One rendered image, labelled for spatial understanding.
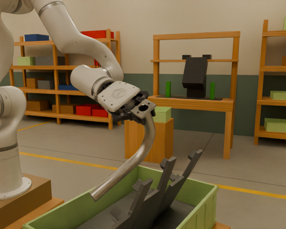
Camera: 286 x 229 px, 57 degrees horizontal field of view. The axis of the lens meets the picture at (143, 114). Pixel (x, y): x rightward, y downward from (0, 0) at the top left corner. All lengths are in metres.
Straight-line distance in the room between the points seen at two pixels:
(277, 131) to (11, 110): 4.73
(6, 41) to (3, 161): 0.45
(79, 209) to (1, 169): 0.34
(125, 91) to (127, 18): 5.72
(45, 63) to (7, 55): 5.93
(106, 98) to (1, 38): 0.48
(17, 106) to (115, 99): 0.54
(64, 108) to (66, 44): 5.95
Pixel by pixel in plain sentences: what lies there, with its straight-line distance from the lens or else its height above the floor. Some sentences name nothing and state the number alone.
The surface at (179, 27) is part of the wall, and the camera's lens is 5.97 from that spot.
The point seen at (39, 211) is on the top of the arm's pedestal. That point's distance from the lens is 1.25.
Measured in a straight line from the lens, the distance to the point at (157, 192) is 0.91.
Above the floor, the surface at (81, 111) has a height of 0.36.
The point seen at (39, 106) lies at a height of 0.40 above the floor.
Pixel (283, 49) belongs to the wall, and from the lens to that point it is 5.75.
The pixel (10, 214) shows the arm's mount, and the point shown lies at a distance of 1.19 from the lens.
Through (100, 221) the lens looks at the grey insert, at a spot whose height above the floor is 0.85.
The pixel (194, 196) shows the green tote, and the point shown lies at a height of 0.89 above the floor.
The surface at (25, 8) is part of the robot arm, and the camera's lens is 1.11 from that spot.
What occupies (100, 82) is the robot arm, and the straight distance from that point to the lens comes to 0.79.
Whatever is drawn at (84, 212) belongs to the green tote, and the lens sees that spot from 1.12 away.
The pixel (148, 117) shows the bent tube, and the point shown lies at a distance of 0.68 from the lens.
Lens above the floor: 1.45
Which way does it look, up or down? 11 degrees down
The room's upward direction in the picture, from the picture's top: straight up
